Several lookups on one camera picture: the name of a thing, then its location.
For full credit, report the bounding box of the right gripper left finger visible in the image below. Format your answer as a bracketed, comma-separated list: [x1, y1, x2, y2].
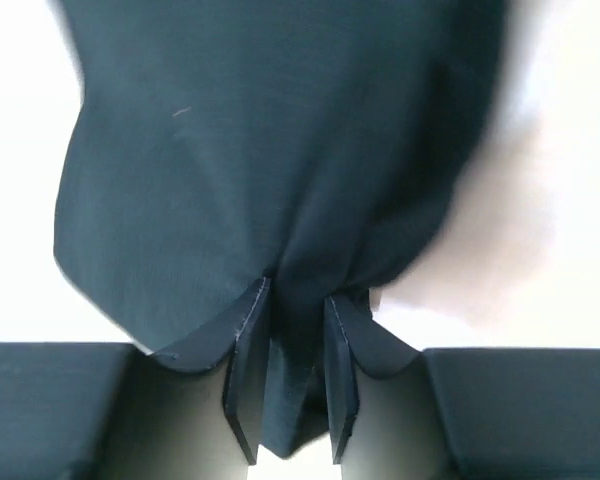
[150, 278, 270, 465]

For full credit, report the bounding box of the black tank top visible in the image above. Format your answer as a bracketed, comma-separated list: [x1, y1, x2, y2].
[54, 1, 510, 458]

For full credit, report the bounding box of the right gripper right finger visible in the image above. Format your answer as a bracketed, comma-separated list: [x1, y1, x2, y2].
[323, 295, 420, 464]

